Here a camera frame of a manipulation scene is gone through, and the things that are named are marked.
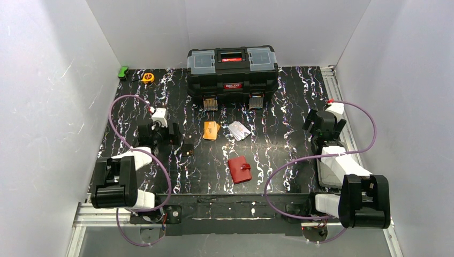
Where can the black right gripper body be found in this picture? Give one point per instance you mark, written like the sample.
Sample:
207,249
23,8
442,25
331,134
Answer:
322,125

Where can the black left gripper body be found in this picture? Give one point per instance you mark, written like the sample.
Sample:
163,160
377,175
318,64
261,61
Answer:
174,133

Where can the red leather card holder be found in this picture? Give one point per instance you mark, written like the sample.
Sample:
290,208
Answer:
240,169

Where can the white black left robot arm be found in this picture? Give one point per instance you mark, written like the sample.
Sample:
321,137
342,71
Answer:
114,180

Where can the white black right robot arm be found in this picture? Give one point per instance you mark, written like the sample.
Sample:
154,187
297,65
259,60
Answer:
363,201

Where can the black VIP card stack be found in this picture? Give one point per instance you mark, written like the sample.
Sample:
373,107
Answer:
187,148

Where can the silver credit card stack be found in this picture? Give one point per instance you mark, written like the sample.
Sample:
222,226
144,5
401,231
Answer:
239,131

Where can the grey plastic case lid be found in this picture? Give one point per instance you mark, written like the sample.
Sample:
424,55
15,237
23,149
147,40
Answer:
330,172

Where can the drill bit set case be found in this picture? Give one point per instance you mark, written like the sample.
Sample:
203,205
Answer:
210,104

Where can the orange tape measure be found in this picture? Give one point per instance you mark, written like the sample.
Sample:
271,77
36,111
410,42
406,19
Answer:
148,78

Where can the green small object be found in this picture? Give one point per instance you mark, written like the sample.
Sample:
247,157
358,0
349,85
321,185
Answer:
122,74

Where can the black plastic toolbox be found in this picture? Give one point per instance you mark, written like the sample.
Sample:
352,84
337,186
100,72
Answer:
232,74

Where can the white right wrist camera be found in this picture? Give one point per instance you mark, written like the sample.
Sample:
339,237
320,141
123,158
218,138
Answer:
335,108

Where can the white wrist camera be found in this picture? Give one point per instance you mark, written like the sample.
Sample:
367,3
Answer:
335,108
159,115

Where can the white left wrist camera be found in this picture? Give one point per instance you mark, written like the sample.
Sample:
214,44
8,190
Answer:
159,115

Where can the black base rail with bracket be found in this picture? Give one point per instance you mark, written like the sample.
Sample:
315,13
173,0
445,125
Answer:
221,214

